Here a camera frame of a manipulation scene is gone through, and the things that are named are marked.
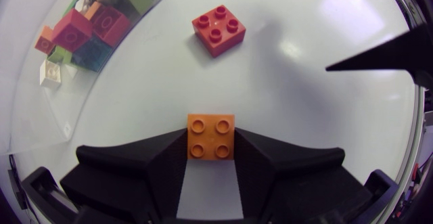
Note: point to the clear plastic container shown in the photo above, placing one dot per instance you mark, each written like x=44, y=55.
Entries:
x=40, y=109

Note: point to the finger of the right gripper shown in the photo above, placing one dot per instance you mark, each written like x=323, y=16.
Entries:
x=392, y=56

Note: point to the green toy brick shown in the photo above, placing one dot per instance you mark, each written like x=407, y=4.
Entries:
x=60, y=55

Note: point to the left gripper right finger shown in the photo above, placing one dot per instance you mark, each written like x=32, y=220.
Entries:
x=287, y=183

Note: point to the white toy brick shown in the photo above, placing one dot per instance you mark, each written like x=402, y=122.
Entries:
x=50, y=73

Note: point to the dark red toy brick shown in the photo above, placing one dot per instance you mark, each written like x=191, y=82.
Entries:
x=110, y=24

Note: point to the orange toy brick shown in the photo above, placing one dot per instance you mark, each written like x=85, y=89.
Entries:
x=44, y=41
x=210, y=136

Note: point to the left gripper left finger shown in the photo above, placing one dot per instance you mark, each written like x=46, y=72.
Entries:
x=135, y=180

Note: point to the blue toy brick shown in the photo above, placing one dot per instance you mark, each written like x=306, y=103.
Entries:
x=92, y=55

